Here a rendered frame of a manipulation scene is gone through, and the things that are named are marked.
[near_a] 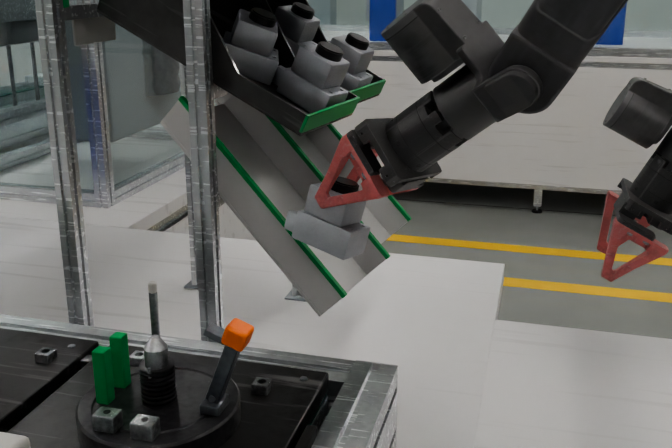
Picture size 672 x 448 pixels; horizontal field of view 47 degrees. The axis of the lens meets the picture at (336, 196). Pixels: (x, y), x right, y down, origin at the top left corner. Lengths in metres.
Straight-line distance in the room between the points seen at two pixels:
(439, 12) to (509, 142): 3.84
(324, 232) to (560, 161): 3.79
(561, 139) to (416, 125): 3.79
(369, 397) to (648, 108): 0.47
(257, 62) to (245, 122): 0.13
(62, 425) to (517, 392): 0.53
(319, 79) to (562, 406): 0.47
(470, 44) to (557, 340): 0.57
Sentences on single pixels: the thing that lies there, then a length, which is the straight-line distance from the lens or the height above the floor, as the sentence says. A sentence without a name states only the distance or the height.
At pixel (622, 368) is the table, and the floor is 0.86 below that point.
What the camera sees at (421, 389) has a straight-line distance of 0.97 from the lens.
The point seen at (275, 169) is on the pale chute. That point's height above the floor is 1.11.
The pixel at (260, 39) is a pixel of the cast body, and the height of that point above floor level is 1.28.
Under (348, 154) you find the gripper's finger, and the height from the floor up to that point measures 1.19.
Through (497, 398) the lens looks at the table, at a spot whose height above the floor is 0.86.
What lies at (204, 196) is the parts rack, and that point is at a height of 1.12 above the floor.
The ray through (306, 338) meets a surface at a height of 0.86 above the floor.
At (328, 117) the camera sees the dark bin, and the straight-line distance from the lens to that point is 0.84.
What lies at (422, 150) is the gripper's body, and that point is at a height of 1.19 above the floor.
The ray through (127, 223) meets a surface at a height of 0.86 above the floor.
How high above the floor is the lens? 1.35
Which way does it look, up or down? 16 degrees down
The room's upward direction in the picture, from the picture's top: straight up
